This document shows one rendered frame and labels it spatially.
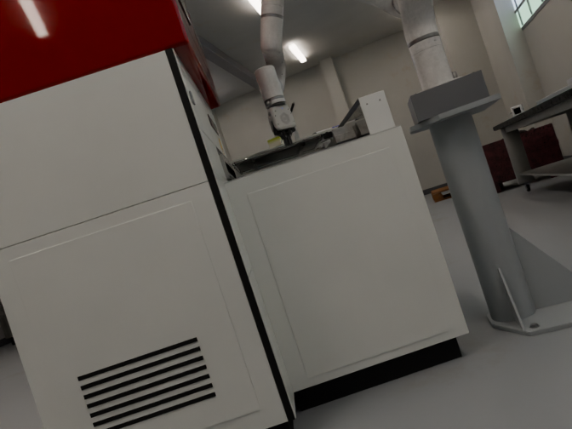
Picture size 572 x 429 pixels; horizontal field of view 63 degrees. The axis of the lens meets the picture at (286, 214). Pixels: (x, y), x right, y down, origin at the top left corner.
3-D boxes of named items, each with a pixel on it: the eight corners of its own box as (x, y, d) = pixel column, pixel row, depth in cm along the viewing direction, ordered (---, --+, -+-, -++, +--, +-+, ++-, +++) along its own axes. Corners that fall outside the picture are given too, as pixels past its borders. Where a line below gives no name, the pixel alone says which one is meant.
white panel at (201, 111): (208, 180, 137) (164, 49, 136) (233, 193, 218) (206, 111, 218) (218, 177, 137) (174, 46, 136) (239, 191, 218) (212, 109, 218)
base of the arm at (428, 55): (457, 84, 188) (443, 40, 187) (471, 74, 169) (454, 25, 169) (410, 101, 191) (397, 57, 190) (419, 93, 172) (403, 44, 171)
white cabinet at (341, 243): (301, 416, 157) (224, 184, 156) (291, 340, 253) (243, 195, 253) (482, 354, 158) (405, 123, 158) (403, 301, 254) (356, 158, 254)
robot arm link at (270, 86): (268, 105, 196) (261, 101, 187) (258, 74, 196) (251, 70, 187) (286, 97, 194) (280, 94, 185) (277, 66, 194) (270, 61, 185)
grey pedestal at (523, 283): (592, 279, 193) (529, 90, 193) (648, 310, 150) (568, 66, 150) (466, 311, 206) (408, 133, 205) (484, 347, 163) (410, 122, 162)
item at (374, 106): (370, 135, 164) (357, 98, 163) (346, 156, 219) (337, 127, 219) (396, 128, 164) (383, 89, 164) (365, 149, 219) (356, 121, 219)
